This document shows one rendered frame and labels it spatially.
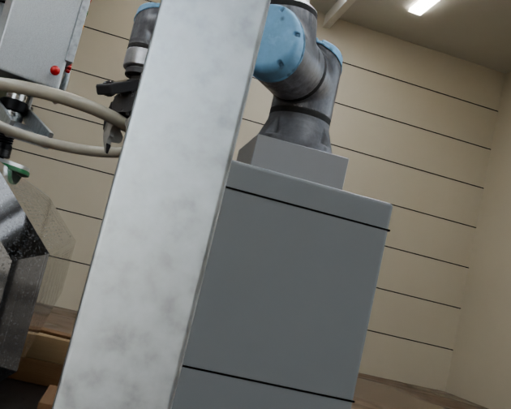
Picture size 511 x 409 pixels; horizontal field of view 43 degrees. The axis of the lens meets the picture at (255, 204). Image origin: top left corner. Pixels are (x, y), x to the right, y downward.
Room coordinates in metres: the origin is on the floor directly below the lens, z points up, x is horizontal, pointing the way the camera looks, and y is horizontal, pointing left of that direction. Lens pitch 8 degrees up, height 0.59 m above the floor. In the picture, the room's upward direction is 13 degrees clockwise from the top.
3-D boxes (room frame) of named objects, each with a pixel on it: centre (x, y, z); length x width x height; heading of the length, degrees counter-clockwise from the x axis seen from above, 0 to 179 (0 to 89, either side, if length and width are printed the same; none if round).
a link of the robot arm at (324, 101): (1.54, -0.05, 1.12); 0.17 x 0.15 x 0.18; 154
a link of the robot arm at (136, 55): (1.54, 0.35, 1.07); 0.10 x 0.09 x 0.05; 61
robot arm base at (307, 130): (1.55, -0.06, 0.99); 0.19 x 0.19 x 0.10
